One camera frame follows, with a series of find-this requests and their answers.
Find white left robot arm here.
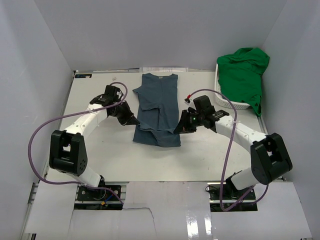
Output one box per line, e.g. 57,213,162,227
49,84,140,200

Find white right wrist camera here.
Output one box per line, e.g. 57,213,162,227
184,95,194,106

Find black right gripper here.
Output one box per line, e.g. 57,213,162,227
174,109,205,134

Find green t shirt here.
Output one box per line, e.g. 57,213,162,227
216,47,270,117

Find black label sticker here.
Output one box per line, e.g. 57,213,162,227
74,74,92,79

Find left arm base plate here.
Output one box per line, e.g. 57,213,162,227
74,185,123,211

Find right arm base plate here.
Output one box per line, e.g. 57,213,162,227
205,182,258,213

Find blue t shirt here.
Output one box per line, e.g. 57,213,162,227
133,73,181,148

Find white plastic basket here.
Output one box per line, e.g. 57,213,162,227
214,64,251,110

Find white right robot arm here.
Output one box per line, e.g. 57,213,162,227
174,95,293,200

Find papers behind table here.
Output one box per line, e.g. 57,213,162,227
139,67,189,73

